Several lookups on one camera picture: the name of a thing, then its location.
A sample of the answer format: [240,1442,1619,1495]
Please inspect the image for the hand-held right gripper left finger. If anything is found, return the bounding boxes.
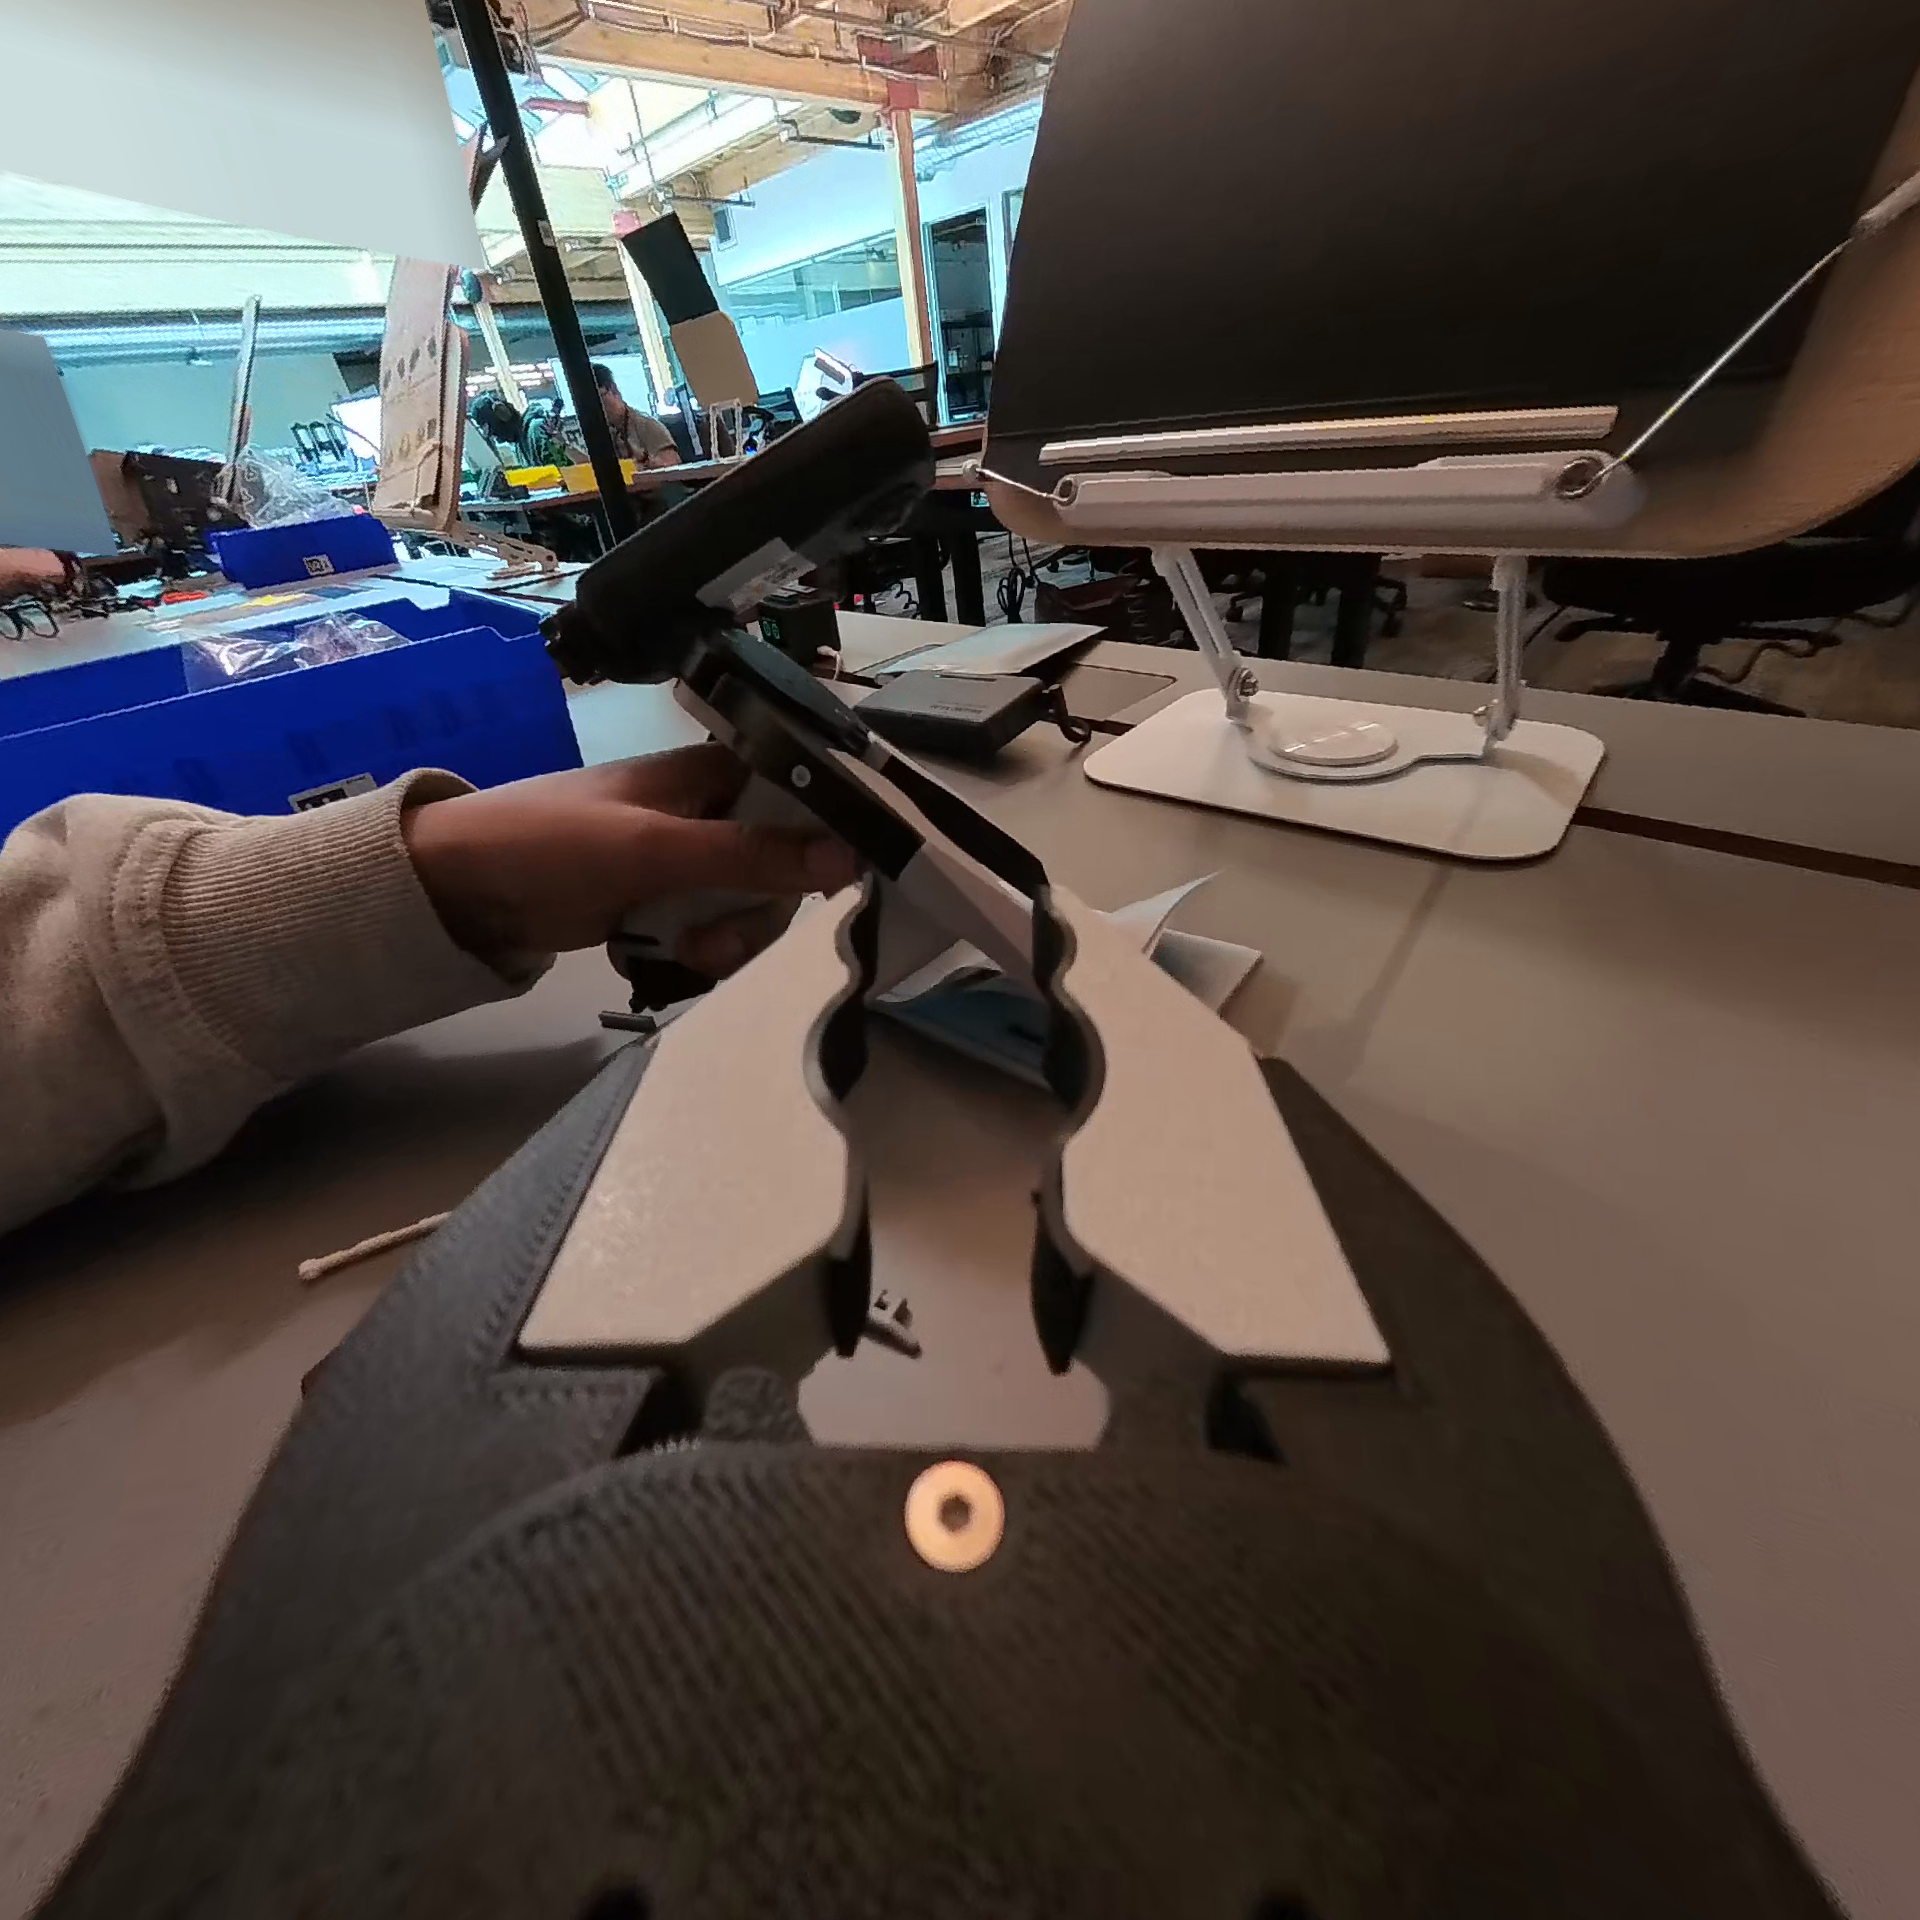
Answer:
[515,881,884,1363]

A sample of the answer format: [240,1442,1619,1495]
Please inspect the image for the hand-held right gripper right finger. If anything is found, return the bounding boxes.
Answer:
[1029,886,1391,1376]

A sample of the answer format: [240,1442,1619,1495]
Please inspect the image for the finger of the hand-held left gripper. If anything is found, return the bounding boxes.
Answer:
[718,631,1052,906]
[671,672,1047,986]

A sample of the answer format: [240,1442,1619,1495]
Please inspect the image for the lego instruction booklet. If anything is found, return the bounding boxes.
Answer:
[873,867,1263,1092]

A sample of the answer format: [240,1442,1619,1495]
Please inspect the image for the person's left forearm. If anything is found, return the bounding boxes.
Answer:
[0,768,559,1235]

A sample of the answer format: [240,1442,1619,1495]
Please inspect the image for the white lego rod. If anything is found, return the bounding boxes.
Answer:
[297,1206,454,1286]

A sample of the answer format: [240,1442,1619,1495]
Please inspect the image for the person's left hand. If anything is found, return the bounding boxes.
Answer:
[401,744,860,993]

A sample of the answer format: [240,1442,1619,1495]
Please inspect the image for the black power bank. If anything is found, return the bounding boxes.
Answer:
[852,668,1087,759]

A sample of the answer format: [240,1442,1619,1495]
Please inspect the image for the black and tan board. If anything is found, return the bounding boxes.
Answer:
[620,211,760,409]

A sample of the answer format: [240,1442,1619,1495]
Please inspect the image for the black floor lamp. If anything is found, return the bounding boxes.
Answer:
[427,0,641,570]

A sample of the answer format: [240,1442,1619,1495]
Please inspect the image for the picture chart board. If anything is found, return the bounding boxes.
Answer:
[372,257,564,579]

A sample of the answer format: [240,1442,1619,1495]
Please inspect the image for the blue storage bin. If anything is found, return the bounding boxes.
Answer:
[207,515,401,593]
[0,577,587,841]

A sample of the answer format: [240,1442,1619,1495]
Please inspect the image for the clear plastic bag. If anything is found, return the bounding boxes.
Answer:
[175,612,414,681]

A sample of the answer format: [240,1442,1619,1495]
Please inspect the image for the book stand with black panel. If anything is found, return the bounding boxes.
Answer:
[977,0,1920,867]

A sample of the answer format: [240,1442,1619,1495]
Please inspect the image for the black office chair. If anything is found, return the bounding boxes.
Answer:
[1545,510,1920,722]

